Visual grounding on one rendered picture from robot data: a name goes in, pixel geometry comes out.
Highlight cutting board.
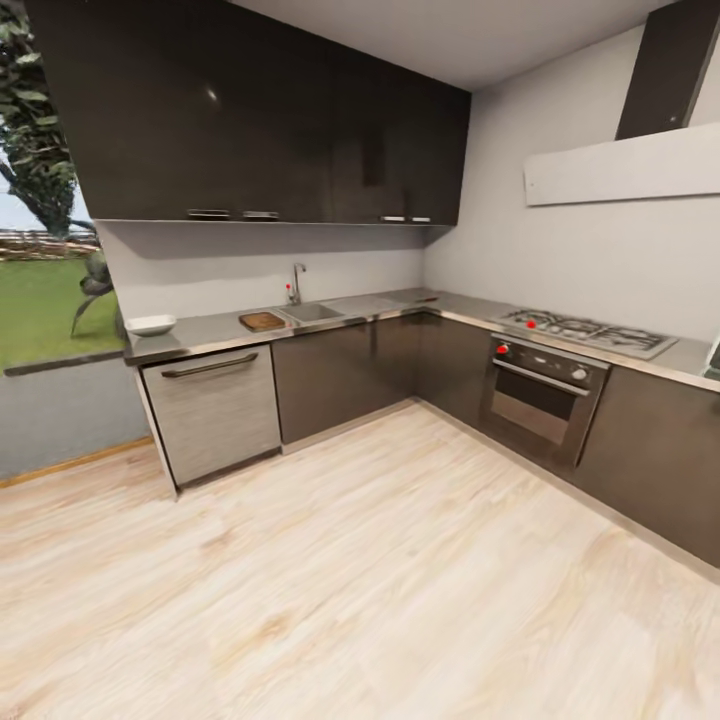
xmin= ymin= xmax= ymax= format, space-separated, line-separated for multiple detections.
xmin=239 ymin=312 xmax=286 ymax=330

